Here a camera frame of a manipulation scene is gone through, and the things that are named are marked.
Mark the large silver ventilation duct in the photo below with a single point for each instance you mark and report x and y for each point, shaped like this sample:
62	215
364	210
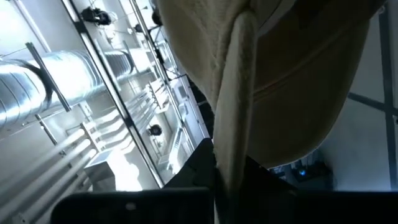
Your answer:
37	84

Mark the white ceiling pipes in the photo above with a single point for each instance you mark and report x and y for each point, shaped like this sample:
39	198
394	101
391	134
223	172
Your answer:
43	165

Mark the cream fabric cloth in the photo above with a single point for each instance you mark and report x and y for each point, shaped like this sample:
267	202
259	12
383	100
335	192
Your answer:
295	93

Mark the black frame crossbar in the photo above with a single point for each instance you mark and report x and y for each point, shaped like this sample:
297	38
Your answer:
387	93

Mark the device with blue light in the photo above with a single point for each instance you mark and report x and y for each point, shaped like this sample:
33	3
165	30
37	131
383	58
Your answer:
306	171

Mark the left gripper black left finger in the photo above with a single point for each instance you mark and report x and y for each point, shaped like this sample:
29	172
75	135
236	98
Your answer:
140	205

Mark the long ceiling rail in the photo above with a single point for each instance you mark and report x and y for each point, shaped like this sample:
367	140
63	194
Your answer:
115	99

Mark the small silver ventilation duct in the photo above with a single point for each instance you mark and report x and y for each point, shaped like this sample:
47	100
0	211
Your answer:
124	62

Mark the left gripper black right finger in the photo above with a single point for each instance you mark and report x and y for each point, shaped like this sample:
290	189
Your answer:
311	207

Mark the black ceiling spotlight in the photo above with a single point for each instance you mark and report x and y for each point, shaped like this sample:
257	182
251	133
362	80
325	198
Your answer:
155	130
96	15

